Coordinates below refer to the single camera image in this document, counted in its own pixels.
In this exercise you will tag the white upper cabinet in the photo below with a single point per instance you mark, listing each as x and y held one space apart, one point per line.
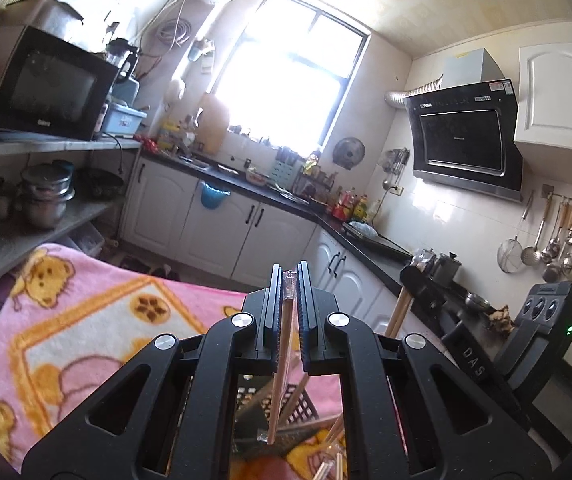
556 95

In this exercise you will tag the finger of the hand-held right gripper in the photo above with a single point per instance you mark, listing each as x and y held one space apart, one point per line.
418 280

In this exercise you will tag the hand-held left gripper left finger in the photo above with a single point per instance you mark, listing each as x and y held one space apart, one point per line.
273 310

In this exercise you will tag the white base cabinets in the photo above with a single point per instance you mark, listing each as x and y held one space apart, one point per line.
266 240

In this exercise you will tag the steel bowl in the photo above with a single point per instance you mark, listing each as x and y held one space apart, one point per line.
478 301

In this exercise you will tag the blue hanging plastic bag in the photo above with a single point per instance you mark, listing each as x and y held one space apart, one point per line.
214 196

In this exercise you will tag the silver exhaust duct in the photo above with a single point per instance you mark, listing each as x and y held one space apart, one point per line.
411 94

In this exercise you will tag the hanging steel ladles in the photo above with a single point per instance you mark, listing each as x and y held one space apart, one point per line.
396 165

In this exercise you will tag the stacked steel pots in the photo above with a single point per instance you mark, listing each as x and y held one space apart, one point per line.
45 197

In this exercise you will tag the black wok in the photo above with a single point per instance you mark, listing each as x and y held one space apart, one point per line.
100 182

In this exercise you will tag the beige cutting board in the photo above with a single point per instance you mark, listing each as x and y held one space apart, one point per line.
213 125

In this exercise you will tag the dark grey perforated utensil basket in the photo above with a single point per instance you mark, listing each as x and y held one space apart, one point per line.
253 410

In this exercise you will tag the wall socket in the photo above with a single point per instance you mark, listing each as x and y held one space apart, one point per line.
398 190

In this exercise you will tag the kitchen window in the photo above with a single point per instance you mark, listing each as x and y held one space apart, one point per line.
291 70

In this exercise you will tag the group of condiment bottles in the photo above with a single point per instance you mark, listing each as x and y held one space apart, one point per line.
356 205

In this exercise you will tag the black microwave oven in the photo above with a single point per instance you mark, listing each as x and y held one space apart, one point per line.
50 90

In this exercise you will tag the pile of chopsticks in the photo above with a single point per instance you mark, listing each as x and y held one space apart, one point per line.
333 447

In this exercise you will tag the steel kitchen shelf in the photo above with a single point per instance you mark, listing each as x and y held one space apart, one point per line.
65 144

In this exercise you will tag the row of hanging kitchen utensils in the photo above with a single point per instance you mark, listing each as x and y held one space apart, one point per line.
561 245

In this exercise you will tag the steel kettle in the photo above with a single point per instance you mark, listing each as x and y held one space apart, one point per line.
426 259
447 269

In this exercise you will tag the black blender jug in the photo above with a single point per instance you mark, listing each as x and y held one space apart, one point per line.
120 57

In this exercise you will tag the pink printed bear blanket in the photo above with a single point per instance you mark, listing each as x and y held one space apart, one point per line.
90 320

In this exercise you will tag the ginger root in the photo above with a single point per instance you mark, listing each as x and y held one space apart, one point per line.
502 319

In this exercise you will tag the black range hood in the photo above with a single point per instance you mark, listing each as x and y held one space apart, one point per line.
461 135

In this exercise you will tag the light blue plastic box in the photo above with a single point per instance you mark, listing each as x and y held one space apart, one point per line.
123 121

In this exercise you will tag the small grey wall fan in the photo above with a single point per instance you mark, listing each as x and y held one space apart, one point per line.
348 151

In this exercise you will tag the black kitchen countertop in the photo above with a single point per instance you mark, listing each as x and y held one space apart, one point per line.
366 247

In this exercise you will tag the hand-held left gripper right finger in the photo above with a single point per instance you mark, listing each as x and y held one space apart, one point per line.
306 320

